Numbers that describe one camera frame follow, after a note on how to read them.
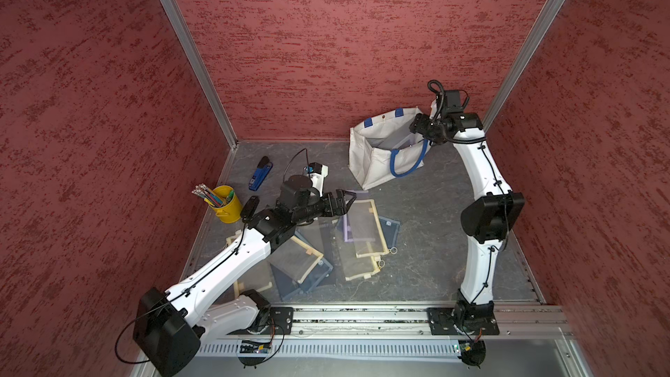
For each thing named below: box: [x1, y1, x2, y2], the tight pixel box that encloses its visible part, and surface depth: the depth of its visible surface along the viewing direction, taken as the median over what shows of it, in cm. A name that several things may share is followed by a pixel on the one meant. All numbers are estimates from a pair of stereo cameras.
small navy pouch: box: [378, 215, 402, 254], surface depth 95 cm
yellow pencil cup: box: [209, 185, 243, 224], surface depth 91 cm
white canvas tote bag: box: [347, 106, 432, 191], surface depth 102 cm
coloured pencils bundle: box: [191, 183, 225, 207], surface depth 86 cm
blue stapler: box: [248, 155, 274, 192], surface depth 110 cm
